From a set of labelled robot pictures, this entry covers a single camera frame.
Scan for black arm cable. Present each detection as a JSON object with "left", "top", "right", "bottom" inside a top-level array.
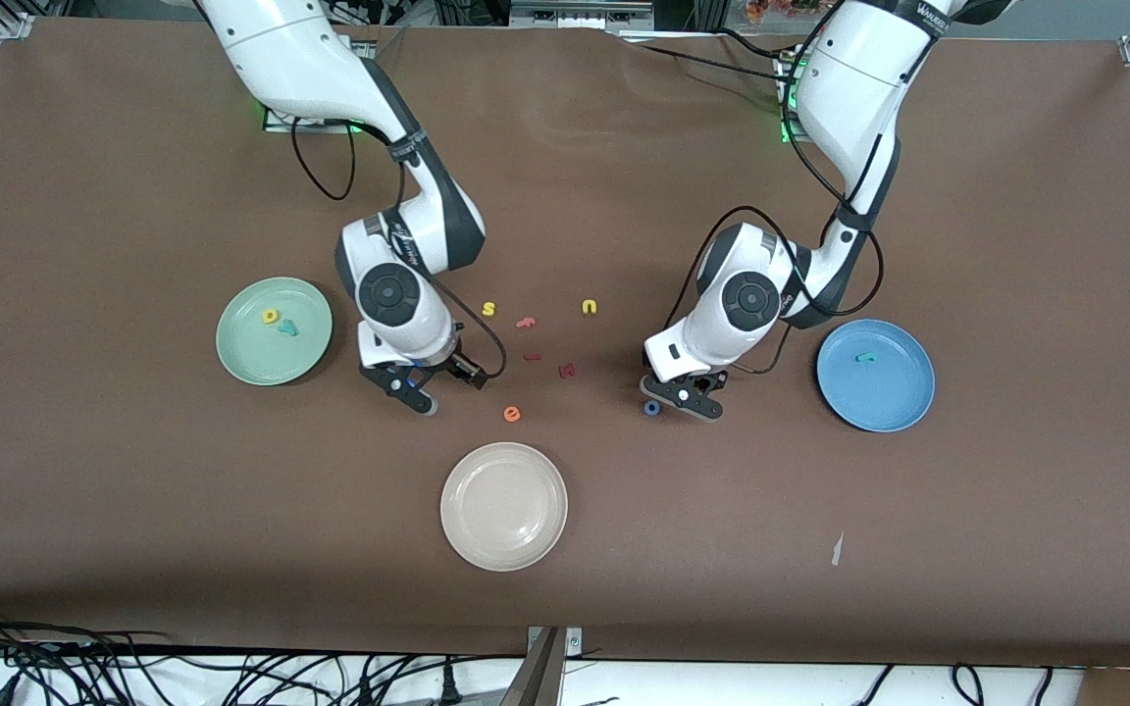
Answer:
[
  {"left": 663, "top": 39, "right": 888, "bottom": 378},
  {"left": 290, "top": 118, "right": 507, "bottom": 383}
]

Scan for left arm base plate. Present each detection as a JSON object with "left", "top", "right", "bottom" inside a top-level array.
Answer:
[{"left": 776, "top": 49, "right": 808, "bottom": 146}]

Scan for black equipment box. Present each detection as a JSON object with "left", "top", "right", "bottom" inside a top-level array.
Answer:
[{"left": 509, "top": 0, "right": 656, "bottom": 32}]

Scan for beige plate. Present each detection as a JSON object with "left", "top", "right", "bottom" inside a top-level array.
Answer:
[{"left": 439, "top": 441, "right": 569, "bottom": 573}]

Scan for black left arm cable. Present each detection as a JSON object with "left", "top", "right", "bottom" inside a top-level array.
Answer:
[{"left": 663, "top": 39, "right": 888, "bottom": 378}]

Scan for black table cable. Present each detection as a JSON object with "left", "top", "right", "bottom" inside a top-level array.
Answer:
[{"left": 624, "top": 37, "right": 784, "bottom": 75}]

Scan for brown paper table cover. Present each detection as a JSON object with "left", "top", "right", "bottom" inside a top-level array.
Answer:
[{"left": 0, "top": 18, "right": 1130, "bottom": 670}]

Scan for blue plate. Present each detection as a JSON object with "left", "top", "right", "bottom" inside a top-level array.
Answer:
[{"left": 816, "top": 319, "right": 937, "bottom": 433}]

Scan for black floor cable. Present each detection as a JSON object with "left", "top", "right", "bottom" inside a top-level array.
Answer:
[{"left": 0, "top": 603, "right": 174, "bottom": 706}]

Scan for green plate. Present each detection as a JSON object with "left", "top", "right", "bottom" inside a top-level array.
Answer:
[{"left": 216, "top": 277, "right": 334, "bottom": 386}]

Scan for metal table bracket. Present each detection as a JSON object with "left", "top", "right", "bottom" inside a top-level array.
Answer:
[{"left": 499, "top": 626, "right": 584, "bottom": 706}]

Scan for colourful flowers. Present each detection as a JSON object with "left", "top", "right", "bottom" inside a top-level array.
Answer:
[{"left": 744, "top": 0, "right": 826, "bottom": 23}]

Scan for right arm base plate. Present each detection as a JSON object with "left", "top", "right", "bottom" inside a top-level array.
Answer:
[{"left": 261, "top": 98, "right": 367, "bottom": 133}]

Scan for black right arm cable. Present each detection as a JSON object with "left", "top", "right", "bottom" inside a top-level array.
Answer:
[{"left": 290, "top": 118, "right": 507, "bottom": 383}]

